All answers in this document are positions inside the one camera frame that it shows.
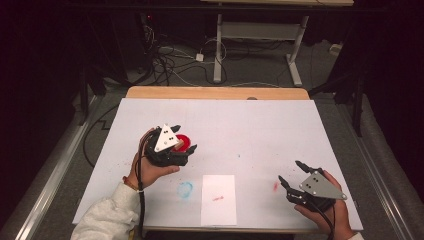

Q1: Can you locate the person's left hand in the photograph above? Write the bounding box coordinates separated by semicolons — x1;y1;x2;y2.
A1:
127;127;181;192

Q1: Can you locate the tangle of floor cables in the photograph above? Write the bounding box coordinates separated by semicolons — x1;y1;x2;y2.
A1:
141;24;284;88

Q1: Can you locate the aluminium rail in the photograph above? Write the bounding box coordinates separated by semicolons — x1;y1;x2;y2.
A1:
334;101;416;240
13;95;103;240

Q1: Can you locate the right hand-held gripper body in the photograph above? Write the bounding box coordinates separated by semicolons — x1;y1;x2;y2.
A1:
285;170;348;213

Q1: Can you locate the black floor cable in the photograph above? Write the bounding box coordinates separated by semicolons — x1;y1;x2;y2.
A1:
82;104;120;168

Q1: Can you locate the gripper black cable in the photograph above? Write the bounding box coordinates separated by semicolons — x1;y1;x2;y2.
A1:
308;194;336;240
136;131;158;240

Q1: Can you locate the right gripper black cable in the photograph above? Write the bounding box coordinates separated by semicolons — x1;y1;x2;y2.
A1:
308;194;336;240

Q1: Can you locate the white paper sheet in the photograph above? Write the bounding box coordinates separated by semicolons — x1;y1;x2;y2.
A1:
200;174;238;227

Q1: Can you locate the black metal stand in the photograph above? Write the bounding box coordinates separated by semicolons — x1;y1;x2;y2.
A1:
77;64;134;127
309;64;367;138

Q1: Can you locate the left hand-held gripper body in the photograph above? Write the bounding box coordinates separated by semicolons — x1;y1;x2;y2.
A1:
143;123;190;168

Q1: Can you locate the wooden table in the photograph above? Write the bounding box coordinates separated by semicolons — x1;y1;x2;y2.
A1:
125;85;311;234

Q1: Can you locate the round red ink pad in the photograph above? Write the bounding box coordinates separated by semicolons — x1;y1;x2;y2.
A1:
171;133;192;154

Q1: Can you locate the person's right hand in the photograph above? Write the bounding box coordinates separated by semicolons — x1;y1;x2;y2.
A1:
294;169;355;240

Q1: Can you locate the white metal desk frame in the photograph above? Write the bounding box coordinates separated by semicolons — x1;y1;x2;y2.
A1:
199;0;355;88

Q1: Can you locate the large white board cover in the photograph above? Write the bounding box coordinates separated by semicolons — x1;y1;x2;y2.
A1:
72;97;364;232

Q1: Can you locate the white power strip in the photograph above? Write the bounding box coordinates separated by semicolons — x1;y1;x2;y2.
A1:
328;42;343;56

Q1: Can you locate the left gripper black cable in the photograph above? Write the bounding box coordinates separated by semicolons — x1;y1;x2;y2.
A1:
136;131;158;240

